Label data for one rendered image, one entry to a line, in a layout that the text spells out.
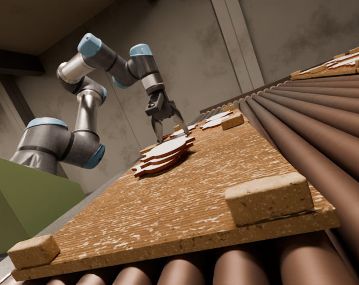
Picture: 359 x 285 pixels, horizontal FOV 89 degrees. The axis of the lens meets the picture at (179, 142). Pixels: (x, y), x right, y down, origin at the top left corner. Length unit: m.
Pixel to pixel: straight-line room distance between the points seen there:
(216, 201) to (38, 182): 0.50
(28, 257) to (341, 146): 0.40
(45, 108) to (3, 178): 4.28
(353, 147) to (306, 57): 3.08
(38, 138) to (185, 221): 0.61
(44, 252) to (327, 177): 0.31
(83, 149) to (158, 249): 0.62
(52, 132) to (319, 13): 3.34
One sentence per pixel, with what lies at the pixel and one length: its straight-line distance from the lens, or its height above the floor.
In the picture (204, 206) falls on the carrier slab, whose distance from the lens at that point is 0.21.
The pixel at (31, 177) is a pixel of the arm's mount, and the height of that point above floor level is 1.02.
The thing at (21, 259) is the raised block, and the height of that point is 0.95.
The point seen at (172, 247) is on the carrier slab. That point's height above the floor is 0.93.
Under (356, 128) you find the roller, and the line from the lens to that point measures 0.39.
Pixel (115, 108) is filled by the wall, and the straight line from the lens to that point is 3.74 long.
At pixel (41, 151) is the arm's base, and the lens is 0.71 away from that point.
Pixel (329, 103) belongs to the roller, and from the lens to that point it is 0.59.
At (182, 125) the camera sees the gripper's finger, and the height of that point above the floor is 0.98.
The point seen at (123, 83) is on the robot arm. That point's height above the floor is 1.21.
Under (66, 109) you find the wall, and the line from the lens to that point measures 4.44.
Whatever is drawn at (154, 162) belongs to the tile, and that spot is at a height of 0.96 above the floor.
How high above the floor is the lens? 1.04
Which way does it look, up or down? 10 degrees down
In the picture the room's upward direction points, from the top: 23 degrees counter-clockwise
